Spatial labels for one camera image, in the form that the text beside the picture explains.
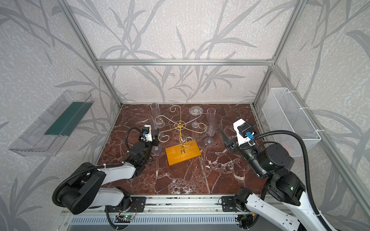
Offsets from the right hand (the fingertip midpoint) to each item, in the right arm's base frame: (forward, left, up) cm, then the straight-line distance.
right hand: (229, 117), depth 53 cm
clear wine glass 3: (+15, +3, -46) cm, 49 cm away
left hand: (+16, +37, -26) cm, 48 cm away
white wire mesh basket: (+12, -29, -10) cm, 33 cm away
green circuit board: (-28, +47, -45) cm, 71 cm away
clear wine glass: (+9, +39, -45) cm, 60 cm away
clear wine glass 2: (+15, +13, -13) cm, 24 cm away
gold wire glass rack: (+13, +11, -25) cm, 30 cm away
